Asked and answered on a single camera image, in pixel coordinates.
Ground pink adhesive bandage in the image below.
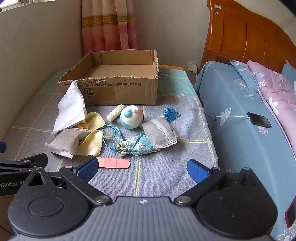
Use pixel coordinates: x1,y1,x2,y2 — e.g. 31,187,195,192
96,157,130,169

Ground blue tasselled sachet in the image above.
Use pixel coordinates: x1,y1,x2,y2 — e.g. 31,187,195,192
102,107,181,156

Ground blue and white plush toy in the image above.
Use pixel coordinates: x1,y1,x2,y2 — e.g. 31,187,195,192
120,105,145,129

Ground blue floral bed sheet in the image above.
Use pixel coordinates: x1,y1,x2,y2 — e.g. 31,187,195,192
194,61,296,241

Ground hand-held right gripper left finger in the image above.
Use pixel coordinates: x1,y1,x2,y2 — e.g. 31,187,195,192
16,157,114,207

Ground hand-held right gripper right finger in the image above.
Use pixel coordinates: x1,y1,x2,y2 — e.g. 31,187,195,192
173,159,270,206

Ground yellow cleaning cloth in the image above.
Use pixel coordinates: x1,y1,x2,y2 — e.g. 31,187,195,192
74,129,107,157
84,112,106,130

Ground white wall charger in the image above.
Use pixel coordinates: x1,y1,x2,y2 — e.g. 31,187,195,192
187,61,198,75

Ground wooden headboard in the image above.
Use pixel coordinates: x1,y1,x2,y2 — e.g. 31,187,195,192
200,0,295,75

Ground white cloth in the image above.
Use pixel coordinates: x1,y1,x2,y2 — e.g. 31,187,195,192
53,81,88,135

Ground black smartphone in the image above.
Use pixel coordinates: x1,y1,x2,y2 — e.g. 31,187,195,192
247,112,272,129

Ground red phone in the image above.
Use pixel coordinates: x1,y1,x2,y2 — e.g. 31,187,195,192
285,201,296,229

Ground cardboard box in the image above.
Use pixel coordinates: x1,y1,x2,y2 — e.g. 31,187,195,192
57,50,160,106

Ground white crochet tube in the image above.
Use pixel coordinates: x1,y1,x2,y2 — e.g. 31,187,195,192
107,104,125,121

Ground pink patterned curtain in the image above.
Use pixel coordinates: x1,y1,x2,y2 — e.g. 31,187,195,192
81,0,139,56

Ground white charging cable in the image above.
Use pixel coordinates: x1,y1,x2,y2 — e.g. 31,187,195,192
203,111,251,122

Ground grey folded cloth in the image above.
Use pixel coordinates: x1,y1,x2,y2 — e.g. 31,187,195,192
45,128,91,159

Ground blue floral pillow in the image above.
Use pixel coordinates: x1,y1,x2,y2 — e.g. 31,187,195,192
230,60,263,100

